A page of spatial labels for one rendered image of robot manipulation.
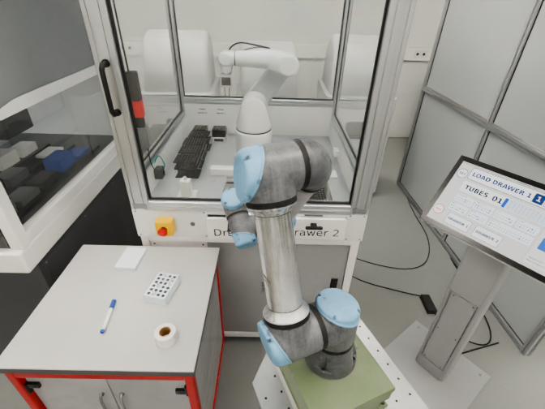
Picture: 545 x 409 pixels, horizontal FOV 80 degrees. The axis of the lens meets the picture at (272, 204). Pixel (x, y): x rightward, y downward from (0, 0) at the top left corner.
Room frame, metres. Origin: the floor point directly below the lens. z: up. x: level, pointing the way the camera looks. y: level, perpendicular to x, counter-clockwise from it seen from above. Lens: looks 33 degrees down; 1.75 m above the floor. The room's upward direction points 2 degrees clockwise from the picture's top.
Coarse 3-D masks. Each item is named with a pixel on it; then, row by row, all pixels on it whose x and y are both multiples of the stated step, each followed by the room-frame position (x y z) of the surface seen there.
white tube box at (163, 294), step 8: (160, 272) 0.93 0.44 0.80; (160, 280) 0.89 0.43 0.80; (168, 280) 0.90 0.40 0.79; (176, 280) 0.89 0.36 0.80; (152, 288) 0.85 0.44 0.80; (160, 288) 0.85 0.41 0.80; (168, 288) 0.86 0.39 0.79; (176, 288) 0.88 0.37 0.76; (144, 296) 0.81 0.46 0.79; (152, 296) 0.81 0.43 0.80; (160, 296) 0.81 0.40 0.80; (168, 296) 0.82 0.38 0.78; (160, 304) 0.80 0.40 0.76
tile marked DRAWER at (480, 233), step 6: (474, 228) 1.00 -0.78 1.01; (480, 228) 1.00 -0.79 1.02; (474, 234) 0.99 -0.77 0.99; (480, 234) 0.98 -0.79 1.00; (486, 234) 0.97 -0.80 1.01; (492, 234) 0.96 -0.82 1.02; (486, 240) 0.95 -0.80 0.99; (492, 240) 0.94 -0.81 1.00; (498, 240) 0.94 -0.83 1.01; (492, 246) 0.93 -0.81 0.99
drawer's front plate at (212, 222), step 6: (210, 222) 1.12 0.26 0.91; (216, 222) 1.12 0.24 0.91; (222, 222) 1.12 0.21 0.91; (210, 228) 1.12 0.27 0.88; (216, 228) 1.12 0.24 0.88; (222, 228) 1.12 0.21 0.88; (210, 234) 1.12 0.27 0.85; (216, 234) 1.12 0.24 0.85; (222, 234) 1.12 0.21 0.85; (228, 234) 1.12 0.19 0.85
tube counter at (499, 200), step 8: (496, 200) 1.05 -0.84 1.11; (504, 200) 1.04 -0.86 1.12; (512, 200) 1.03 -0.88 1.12; (504, 208) 1.02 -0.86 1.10; (512, 208) 1.01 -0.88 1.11; (520, 208) 0.99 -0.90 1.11; (528, 208) 0.98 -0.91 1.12; (528, 216) 0.96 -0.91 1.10; (536, 216) 0.95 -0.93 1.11; (544, 216) 0.94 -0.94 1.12; (544, 224) 0.92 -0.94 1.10
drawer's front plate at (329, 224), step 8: (296, 224) 1.14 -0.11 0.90; (304, 224) 1.14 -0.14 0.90; (320, 224) 1.14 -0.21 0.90; (328, 224) 1.14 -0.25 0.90; (336, 224) 1.14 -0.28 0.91; (344, 224) 1.14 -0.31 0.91; (296, 232) 1.14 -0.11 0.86; (312, 232) 1.14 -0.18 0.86; (320, 232) 1.14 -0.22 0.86; (328, 232) 1.14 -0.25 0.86; (336, 232) 1.14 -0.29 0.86; (344, 232) 1.14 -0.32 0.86
